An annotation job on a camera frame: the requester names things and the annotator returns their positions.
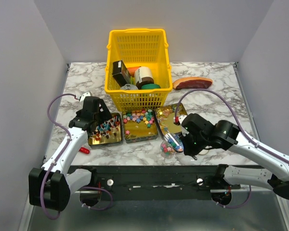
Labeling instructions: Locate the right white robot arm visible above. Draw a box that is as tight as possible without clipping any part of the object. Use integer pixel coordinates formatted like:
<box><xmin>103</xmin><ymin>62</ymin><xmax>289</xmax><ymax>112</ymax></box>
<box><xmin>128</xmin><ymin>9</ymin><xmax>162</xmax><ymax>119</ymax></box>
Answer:
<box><xmin>174</xmin><ymin>114</ymin><xmax>289</xmax><ymax>200</ymax></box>

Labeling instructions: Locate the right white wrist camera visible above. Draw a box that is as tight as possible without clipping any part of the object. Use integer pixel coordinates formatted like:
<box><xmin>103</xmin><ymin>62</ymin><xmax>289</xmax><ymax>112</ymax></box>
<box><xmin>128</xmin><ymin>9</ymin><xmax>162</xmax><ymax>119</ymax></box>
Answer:
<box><xmin>174</xmin><ymin>115</ymin><xmax>187</xmax><ymax>128</ymax></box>

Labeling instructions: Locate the yellow plastic basket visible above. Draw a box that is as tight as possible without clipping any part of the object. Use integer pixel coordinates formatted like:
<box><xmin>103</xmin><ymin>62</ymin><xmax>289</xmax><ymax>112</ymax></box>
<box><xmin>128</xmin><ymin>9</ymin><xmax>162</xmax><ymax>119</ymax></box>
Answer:
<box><xmin>105</xmin><ymin>28</ymin><xmax>172</xmax><ymax>112</ymax></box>

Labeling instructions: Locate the gold jar lid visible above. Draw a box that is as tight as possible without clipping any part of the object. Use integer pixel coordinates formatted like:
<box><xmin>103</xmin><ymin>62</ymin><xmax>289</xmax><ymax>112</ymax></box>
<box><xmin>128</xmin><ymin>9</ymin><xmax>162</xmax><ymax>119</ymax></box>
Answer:
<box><xmin>198</xmin><ymin>147</ymin><xmax>209</xmax><ymax>155</ymax></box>

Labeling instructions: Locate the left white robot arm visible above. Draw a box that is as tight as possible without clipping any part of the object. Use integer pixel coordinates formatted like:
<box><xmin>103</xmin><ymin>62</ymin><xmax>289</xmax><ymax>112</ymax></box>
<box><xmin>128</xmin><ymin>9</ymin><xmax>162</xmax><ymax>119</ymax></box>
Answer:
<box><xmin>28</xmin><ymin>94</ymin><xmax>112</xmax><ymax>213</ymax></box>

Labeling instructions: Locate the orange carrot toy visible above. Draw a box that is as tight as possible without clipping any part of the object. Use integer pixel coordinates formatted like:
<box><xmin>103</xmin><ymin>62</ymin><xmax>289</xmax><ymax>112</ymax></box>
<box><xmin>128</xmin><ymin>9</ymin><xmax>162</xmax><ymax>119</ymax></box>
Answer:
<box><xmin>127</xmin><ymin>66</ymin><xmax>141</xmax><ymax>77</ymax></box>

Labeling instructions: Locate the red small object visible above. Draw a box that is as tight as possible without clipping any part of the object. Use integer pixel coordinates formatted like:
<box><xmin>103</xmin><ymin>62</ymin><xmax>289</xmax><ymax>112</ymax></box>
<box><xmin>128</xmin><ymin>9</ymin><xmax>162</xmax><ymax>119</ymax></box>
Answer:
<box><xmin>79</xmin><ymin>147</ymin><xmax>90</xmax><ymax>154</ymax></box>

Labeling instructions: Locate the black box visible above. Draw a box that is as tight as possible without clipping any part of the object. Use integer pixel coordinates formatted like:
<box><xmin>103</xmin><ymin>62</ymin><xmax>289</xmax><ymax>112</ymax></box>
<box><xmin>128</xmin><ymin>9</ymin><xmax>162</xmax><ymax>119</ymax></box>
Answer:
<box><xmin>112</xmin><ymin>60</ymin><xmax>131</xmax><ymax>87</ymax></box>

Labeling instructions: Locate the black base frame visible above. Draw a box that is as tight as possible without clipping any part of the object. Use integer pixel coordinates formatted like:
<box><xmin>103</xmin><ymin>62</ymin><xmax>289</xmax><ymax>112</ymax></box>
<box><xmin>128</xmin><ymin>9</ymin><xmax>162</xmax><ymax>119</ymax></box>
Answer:
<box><xmin>69</xmin><ymin>164</ymin><xmax>273</xmax><ymax>202</ymax></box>

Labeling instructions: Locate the clear plastic jar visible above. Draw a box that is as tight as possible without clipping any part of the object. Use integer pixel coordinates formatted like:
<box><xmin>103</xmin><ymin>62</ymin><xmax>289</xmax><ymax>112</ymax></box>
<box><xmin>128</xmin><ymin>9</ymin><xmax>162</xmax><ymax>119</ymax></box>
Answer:
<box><xmin>160</xmin><ymin>141</ymin><xmax>176</xmax><ymax>159</ymax></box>

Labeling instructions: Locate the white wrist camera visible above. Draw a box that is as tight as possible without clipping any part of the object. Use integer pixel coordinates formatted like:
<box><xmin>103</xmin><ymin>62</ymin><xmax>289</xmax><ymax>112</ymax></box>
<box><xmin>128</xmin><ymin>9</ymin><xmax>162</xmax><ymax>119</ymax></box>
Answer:
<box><xmin>79</xmin><ymin>91</ymin><xmax>92</xmax><ymax>102</ymax></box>
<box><xmin>174</xmin><ymin>115</ymin><xmax>187</xmax><ymax>128</ymax></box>

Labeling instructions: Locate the gold candy tin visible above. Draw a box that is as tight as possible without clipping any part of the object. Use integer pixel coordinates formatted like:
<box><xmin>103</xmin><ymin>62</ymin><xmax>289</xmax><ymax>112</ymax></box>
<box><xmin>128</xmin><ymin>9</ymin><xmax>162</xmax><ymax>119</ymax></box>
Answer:
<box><xmin>88</xmin><ymin>113</ymin><xmax>123</xmax><ymax>149</ymax></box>
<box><xmin>121</xmin><ymin>109</ymin><xmax>158</xmax><ymax>143</ymax></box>
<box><xmin>154</xmin><ymin>103</ymin><xmax>181</xmax><ymax>139</ymax></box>

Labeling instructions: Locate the toy meat slice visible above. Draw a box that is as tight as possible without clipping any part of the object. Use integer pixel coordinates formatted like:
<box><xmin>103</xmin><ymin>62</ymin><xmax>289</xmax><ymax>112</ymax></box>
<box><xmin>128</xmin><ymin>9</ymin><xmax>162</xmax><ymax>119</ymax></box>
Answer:
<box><xmin>172</xmin><ymin>77</ymin><xmax>213</xmax><ymax>90</ymax></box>

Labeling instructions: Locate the white brown jar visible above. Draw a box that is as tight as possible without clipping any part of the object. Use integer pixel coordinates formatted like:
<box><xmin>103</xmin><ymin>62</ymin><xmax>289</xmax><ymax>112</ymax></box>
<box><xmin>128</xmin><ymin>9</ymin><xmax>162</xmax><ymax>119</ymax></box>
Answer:
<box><xmin>134</xmin><ymin>66</ymin><xmax>154</xmax><ymax>90</ymax></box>

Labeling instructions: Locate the metal candy scoop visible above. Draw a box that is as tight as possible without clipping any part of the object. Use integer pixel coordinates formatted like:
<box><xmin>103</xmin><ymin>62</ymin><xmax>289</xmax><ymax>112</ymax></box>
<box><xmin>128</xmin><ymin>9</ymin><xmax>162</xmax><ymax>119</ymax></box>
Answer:
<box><xmin>164</xmin><ymin>133</ymin><xmax>184</xmax><ymax>153</ymax></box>

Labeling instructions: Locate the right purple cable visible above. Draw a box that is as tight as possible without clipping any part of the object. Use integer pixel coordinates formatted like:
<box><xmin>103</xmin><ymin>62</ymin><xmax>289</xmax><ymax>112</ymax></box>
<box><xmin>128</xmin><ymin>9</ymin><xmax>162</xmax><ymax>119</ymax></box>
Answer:
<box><xmin>174</xmin><ymin>89</ymin><xmax>289</xmax><ymax>169</ymax></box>

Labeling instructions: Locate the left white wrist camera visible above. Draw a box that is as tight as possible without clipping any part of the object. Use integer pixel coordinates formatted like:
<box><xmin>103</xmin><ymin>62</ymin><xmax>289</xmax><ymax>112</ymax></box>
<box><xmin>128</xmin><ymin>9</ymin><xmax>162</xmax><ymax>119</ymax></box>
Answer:
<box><xmin>79</xmin><ymin>91</ymin><xmax>92</xmax><ymax>102</ymax></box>

